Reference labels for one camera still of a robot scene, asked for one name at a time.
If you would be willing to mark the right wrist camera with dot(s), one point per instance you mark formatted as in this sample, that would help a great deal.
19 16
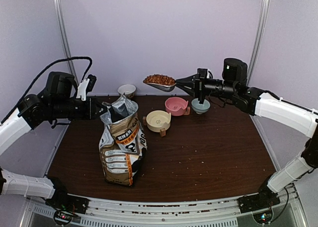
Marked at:
204 72

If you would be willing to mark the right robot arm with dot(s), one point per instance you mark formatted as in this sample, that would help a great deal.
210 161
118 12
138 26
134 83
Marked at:
263 103

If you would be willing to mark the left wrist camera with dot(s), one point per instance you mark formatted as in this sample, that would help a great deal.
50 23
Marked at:
85 87

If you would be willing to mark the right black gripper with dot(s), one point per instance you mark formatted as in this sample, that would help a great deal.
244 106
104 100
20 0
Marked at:
197 84

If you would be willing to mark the light blue ceramic bowl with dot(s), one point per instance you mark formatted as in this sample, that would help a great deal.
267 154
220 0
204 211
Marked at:
200 108

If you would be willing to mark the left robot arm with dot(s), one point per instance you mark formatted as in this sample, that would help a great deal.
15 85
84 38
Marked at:
61 98

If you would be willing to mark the cream pet bowl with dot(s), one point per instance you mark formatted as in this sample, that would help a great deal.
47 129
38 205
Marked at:
158 121

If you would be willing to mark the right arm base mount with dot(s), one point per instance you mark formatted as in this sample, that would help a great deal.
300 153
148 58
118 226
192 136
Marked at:
253 203

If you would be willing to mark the white patterned ceramic bowl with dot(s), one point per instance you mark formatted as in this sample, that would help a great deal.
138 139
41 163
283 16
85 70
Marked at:
128 90

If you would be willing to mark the metal scoop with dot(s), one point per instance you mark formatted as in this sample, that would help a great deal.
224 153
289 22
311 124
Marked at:
161 85

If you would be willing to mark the pink pet bowl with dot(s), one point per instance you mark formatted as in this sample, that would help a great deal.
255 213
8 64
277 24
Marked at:
177 106

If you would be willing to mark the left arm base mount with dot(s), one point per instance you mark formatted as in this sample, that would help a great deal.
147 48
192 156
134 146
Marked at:
69 203

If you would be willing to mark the aluminium frame post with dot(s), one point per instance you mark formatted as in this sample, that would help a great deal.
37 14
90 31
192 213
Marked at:
62 28
263 15

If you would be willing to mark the right aluminium frame post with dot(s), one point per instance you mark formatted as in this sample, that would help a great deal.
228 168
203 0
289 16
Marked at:
263 15

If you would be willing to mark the kibble in scoop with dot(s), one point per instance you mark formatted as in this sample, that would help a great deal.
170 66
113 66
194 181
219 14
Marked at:
159 79

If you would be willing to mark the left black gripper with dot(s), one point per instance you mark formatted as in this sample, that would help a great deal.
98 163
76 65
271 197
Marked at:
90 113

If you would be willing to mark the front aluminium rail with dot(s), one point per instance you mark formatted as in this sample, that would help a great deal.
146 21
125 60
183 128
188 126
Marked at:
209 213

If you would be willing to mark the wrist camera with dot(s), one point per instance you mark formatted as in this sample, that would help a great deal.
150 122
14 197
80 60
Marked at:
204 72
85 87

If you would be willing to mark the pet food bag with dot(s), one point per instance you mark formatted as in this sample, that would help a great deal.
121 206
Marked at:
123 144

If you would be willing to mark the left aluminium frame post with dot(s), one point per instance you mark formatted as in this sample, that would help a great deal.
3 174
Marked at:
62 28

